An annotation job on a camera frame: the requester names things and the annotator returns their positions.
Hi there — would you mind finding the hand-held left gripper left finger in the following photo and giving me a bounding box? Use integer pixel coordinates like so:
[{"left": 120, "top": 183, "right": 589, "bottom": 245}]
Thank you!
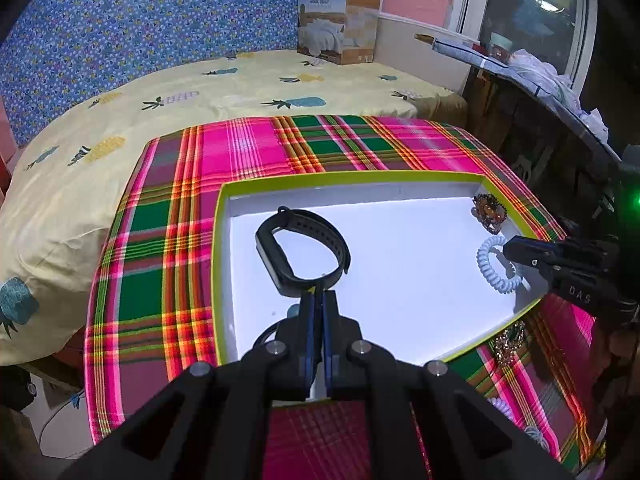
[{"left": 57, "top": 287, "right": 323, "bottom": 480}]

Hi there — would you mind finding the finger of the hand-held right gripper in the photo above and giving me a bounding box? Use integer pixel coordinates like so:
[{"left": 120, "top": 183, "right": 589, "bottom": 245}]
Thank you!
[
  {"left": 502, "top": 237, "right": 608, "bottom": 287},
  {"left": 520, "top": 236, "right": 616, "bottom": 262}
]

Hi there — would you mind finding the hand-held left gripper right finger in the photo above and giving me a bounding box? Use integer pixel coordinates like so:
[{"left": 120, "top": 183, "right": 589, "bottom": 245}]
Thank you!
[{"left": 322, "top": 287, "right": 576, "bottom": 480}]

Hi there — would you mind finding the light blue spiral hair tie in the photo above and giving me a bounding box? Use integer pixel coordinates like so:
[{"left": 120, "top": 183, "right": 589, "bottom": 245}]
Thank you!
[{"left": 476, "top": 235, "right": 523, "bottom": 294}]

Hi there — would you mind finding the black wristband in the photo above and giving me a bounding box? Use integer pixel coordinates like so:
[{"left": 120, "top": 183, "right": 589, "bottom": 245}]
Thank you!
[{"left": 255, "top": 206, "right": 352, "bottom": 297}]

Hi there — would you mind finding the yellow-green shallow box tray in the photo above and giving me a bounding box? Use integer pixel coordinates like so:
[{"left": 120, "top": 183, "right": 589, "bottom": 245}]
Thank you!
[{"left": 212, "top": 170, "right": 551, "bottom": 403}]

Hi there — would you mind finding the person's right forearm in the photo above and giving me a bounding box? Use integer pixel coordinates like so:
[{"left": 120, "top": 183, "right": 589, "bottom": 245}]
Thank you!
[{"left": 595, "top": 327, "right": 640, "bottom": 461}]

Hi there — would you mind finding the pink plaid cloth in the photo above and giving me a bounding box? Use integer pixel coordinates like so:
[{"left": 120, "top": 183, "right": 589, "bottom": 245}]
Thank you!
[{"left": 82, "top": 115, "right": 606, "bottom": 480}]

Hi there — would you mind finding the white clothes pile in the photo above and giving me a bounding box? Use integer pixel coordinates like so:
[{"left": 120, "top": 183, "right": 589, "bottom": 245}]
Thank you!
[{"left": 510, "top": 50, "right": 608, "bottom": 136}]

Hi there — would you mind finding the blue-edged ironing board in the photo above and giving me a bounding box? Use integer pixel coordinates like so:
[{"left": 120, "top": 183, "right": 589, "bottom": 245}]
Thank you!
[{"left": 415, "top": 32, "right": 621, "bottom": 161}]

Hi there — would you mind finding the window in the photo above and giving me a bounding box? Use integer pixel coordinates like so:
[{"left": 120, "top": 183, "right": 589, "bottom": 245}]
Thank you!
[{"left": 475, "top": 0, "right": 596, "bottom": 91}]

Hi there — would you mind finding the yellow pineapple print bedsheet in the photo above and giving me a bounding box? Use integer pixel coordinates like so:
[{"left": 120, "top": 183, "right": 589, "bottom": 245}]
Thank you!
[{"left": 0, "top": 50, "right": 468, "bottom": 366}]

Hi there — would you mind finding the cardboard quilt package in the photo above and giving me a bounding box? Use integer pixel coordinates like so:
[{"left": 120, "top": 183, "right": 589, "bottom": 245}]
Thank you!
[{"left": 297, "top": 0, "right": 387, "bottom": 66}]

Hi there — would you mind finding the blue floral headboard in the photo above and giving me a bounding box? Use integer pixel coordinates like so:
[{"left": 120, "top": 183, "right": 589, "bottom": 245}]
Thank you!
[{"left": 0, "top": 0, "right": 335, "bottom": 148}]

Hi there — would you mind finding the amber beaded hair tie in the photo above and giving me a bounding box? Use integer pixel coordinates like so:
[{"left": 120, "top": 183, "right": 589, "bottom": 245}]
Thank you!
[{"left": 472, "top": 192, "right": 508, "bottom": 235}]

